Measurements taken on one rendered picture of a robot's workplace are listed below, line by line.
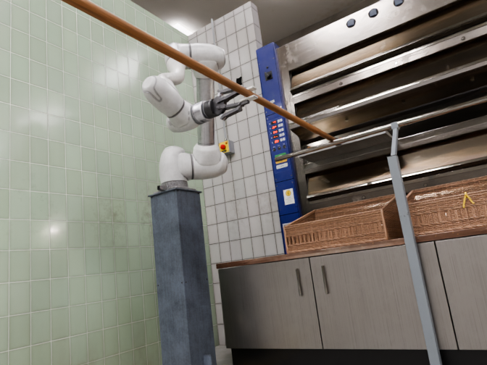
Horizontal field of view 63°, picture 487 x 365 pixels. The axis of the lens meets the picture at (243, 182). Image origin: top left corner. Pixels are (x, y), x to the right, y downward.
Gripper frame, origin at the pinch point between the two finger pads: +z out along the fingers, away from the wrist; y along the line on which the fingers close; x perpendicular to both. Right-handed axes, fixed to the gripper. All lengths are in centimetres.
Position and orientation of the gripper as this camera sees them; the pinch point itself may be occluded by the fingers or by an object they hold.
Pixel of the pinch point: (248, 94)
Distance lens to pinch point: 159.0
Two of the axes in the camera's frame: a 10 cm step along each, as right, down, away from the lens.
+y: 1.1, 9.7, -2.1
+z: 8.3, -2.1, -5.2
